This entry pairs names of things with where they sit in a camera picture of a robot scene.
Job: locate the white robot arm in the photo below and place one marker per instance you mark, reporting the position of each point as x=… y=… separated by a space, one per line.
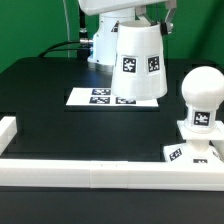
x=111 y=13

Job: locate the white right fence piece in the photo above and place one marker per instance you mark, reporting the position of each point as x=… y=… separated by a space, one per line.
x=219 y=145

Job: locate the white marker sheet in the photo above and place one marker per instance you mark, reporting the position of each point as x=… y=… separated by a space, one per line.
x=103 y=97

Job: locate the white lamp shade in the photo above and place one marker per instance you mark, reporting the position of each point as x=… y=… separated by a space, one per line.
x=139 y=71

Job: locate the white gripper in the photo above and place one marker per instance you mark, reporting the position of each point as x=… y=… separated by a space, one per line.
x=94 y=7

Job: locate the white front fence rail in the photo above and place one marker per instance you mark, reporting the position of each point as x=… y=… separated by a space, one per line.
x=108 y=174

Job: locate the white left fence piece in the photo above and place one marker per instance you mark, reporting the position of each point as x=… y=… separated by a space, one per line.
x=8 y=129

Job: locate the white lamp bulb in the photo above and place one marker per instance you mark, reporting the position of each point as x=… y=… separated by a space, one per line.
x=203 y=92

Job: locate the white fence piece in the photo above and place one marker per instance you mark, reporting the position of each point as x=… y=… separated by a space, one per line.
x=219 y=145
x=8 y=129

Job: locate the white lamp base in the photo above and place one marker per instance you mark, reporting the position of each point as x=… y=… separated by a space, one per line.
x=197 y=147

